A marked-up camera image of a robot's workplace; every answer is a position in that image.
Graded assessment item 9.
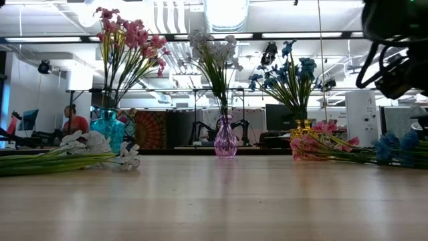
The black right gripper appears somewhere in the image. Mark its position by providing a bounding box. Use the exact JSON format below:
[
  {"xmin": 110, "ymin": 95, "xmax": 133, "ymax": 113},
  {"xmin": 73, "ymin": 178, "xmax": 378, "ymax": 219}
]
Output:
[{"xmin": 376, "ymin": 46, "xmax": 428, "ymax": 100}]

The blue artificial flower bunch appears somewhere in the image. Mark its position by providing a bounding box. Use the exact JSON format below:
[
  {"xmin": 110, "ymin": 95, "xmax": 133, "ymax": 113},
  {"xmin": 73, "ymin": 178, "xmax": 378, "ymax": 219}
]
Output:
[
  {"xmin": 280, "ymin": 56, "xmax": 319, "ymax": 121},
  {"xmin": 372, "ymin": 130, "xmax": 428, "ymax": 169},
  {"xmin": 249, "ymin": 39, "xmax": 302, "ymax": 121}
]

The pink artificial flower bunch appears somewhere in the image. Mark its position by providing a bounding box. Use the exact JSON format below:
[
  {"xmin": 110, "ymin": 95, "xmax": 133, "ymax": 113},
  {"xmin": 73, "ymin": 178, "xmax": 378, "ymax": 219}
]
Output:
[
  {"xmin": 94, "ymin": 6, "xmax": 150, "ymax": 114},
  {"xmin": 290, "ymin": 120, "xmax": 379, "ymax": 163},
  {"xmin": 110, "ymin": 33, "xmax": 171, "ymax": 114}
]

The yellow glass vase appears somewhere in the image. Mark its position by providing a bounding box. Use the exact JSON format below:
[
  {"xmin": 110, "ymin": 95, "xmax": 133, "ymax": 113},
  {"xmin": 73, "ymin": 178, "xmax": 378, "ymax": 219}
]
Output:
[{"xmin": 290, "ymin": 119, "xmax": 318, "ymax": 140}]

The pink glass vase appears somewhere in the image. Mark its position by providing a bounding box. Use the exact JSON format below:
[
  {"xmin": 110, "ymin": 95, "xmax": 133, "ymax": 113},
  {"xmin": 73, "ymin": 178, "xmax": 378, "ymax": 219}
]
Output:
[{"xmin": 213, "ymin": 114, "xmax": 239, "ymax": 159}]

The teal glass vase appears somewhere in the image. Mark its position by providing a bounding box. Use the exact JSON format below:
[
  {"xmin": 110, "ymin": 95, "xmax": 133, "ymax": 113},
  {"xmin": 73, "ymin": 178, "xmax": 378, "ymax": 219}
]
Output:
[{"xmin": 89, "ymin": 107, "xmax": 125, "ymax": 155}]

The white cabinet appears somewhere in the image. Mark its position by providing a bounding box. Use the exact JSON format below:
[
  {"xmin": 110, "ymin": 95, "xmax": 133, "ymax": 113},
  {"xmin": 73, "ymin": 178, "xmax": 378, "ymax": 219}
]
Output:
[{"xmin": 345, "ymin": 90, "xmax": 379, "ymax": 148}]

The black computer monitor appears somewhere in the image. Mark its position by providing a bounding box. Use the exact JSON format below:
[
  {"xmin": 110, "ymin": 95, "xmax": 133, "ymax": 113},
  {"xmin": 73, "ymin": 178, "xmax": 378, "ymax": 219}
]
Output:
[{"xmin": 265, "ymin": 103, "xmax": 297, "ymax": 132}]

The black overhead light bar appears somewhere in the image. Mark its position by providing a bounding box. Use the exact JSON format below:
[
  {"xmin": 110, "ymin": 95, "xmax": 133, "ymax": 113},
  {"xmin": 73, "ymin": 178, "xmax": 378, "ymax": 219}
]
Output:
[{"xmin": 0, "ymin": 31, "xmax": 365, "ymax": 44}]

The person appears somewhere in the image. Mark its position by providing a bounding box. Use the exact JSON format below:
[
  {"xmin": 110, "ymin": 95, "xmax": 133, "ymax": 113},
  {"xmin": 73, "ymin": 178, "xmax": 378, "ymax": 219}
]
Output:
[
  {"xmin": 200, "ymin": 118, "xmax": 223, "ymax": 143},
  {"xmin": 62, "ymin": 104, "xmax": 90, "ymax": 135}
]

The orange mandala tapestry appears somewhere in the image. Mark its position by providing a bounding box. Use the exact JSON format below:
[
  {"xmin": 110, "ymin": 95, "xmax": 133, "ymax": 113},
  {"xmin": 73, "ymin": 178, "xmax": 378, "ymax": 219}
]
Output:
[{"xmin": 133, "ymin": 110, "xmax": 167, "ymax": 149}]

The small blue-lit monitor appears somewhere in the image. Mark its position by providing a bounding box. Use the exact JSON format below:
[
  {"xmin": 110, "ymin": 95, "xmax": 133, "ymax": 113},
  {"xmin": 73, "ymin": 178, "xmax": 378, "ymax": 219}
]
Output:
[{"xmin": 18, "ymin": 109, "xmax": 39, "ymax": 131}]

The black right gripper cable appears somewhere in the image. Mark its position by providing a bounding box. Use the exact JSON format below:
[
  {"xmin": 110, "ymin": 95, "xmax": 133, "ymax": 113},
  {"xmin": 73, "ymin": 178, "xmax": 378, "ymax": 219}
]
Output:
[{"xmin": 355, "ymin": 42, "xmax": 412, "ymax": 90}]

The thin vertical hanging cable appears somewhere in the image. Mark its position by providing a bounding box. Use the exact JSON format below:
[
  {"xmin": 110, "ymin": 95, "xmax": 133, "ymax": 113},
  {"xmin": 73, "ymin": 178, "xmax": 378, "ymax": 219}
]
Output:
[{"xmin": 316, "ymin": 0, "xmax": 328, "ymax": 121}]

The silver ceiling air duct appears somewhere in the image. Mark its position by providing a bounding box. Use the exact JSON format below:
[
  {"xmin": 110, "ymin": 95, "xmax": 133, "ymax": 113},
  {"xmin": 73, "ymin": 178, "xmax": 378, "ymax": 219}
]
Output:
[{"xmin": 203, "ymin": 0, "xmax": 251, "ymax": 70}]

